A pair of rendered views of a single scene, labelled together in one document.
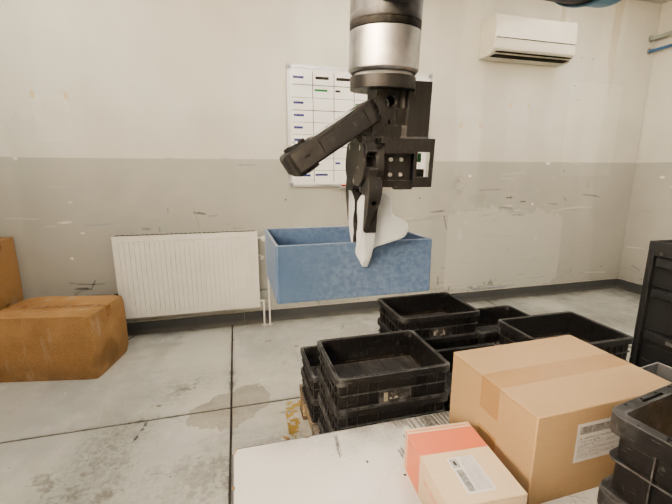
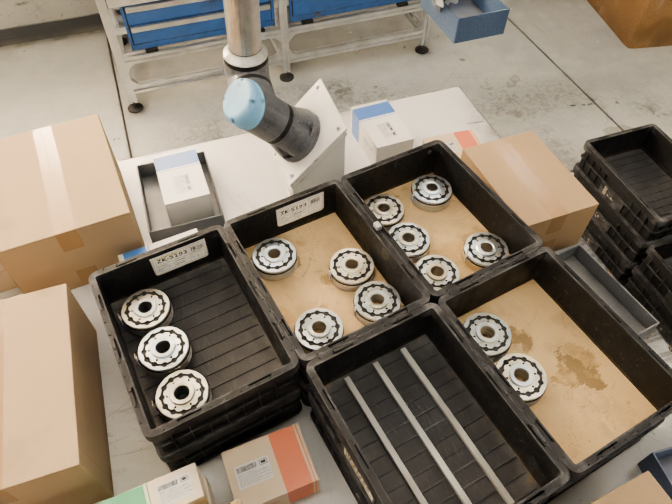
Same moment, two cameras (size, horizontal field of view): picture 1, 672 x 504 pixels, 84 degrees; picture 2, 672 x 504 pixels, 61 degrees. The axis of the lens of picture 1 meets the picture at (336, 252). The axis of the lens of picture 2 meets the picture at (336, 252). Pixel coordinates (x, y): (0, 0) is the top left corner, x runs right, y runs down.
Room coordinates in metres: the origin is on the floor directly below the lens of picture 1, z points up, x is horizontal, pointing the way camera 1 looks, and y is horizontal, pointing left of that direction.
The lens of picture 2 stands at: (0.04, -1.43, 1.89)
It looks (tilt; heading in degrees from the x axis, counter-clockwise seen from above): 52 degrees down; 84
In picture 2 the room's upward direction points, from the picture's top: 1 degrees clockwise
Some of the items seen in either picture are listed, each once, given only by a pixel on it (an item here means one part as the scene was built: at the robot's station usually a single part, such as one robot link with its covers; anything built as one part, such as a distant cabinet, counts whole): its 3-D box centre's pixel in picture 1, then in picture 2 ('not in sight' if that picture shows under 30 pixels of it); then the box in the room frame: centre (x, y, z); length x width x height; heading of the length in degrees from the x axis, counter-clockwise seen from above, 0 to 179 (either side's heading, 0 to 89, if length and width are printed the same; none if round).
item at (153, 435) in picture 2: not in sight; (189, 320); (-0.19, -0.82, 0.92); 0.40 x 0.30 x 0.02; 114
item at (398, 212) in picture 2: not in sight; (383, 209); (0.25, -0.50, 0.86); 0.10 x 0.10 x 0.01
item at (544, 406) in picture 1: (552, 405); (520, 196); (0.64, -0.41, 0.78); 0.30 x 0.22 x 0.16; 106
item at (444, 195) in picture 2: not in sight; (431, 189); (0.38, -0.44, 0.86); 0.10 x 0.10 x 0.01
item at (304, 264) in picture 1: (341, 257); (463, 7); (0.52, -0.01, 1.10); 0.20 x 0.15 x 0.07; 105
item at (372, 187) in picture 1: (368, 192); not in sight; (0.42, -0.04, 1.20); 0.05 x 0.02 x 0.09; 14
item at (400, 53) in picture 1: (382, 58); not in sight; (0.44, -0.05, 1.34); 0.08 x 0.08 x 0.05
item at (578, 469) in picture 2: not in sight; (557, 347); (0.52, -0.94, 0.92); 0.40 x 0.30 x 0.02; 114
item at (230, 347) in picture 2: not in sight; (194, 333); (-0.19, -0.82, 0.87); 0.40 x 0.30 x 0.11; 114
